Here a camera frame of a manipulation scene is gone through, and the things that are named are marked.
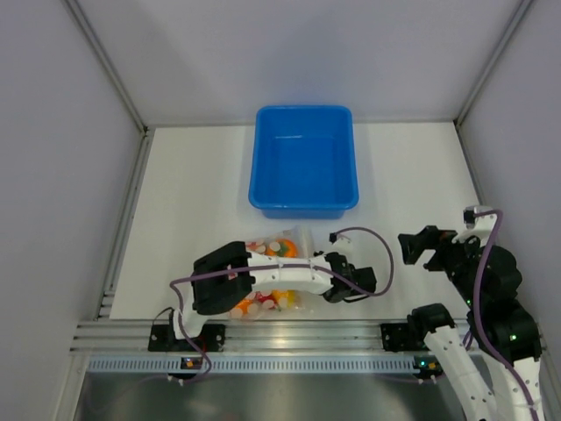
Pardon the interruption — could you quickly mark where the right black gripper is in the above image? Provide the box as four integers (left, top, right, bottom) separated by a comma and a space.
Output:
398, 224, 484, 306

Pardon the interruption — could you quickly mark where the clear zip top bag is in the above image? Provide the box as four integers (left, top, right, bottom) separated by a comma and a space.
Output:
228, 225, 314, 320

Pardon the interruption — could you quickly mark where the orange fake fruit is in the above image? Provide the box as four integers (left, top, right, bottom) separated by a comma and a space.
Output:
266, 239, 299, 258

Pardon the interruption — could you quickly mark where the yellow fake fruit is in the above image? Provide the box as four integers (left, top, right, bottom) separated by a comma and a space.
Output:
272, 289, 296, 310

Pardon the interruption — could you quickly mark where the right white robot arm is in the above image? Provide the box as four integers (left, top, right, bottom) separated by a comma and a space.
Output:
398, 217, 544, 420

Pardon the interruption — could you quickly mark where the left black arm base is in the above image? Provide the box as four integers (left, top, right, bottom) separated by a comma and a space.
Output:
147, 322, 227, 353

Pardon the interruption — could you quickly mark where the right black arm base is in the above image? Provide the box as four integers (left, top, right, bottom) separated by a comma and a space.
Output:
380, 323, 427, 353

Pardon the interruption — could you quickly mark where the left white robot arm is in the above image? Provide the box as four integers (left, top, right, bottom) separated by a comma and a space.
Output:
167, 241, 377, 351

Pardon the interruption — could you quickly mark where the blue plastic bin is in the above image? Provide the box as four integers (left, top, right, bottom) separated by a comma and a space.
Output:
248, 105, 359, 219

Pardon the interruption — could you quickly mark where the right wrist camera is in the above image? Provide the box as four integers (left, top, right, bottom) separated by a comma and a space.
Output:
462, 205, 497, 240

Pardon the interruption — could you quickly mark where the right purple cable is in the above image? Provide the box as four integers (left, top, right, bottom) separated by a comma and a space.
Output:
472, 210, 544, 421

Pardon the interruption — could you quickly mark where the purple cable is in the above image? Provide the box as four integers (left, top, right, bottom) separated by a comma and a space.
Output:
168, 226, 394, 385
472, 210, 544, 421

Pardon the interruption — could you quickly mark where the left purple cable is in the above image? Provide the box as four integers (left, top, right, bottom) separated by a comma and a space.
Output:
168, 226, 394, 385

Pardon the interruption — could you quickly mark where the slotted cable duct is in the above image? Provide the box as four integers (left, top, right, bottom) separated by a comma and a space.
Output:
88, 355, 442, 376

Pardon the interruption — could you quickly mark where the aluminium rail frame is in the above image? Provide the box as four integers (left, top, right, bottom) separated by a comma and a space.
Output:
69, 318, 547, 353

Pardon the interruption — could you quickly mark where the right aluminium corner post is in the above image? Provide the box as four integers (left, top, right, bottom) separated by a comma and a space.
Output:
453, 0, 536, 129

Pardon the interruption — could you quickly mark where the aluminium corner post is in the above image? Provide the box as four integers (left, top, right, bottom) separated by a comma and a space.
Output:
453, 0, 536, 129
60, 0, 148, 134

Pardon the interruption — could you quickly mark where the left aluminium corner post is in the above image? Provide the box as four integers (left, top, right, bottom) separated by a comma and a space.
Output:
60, 0, 148, 134

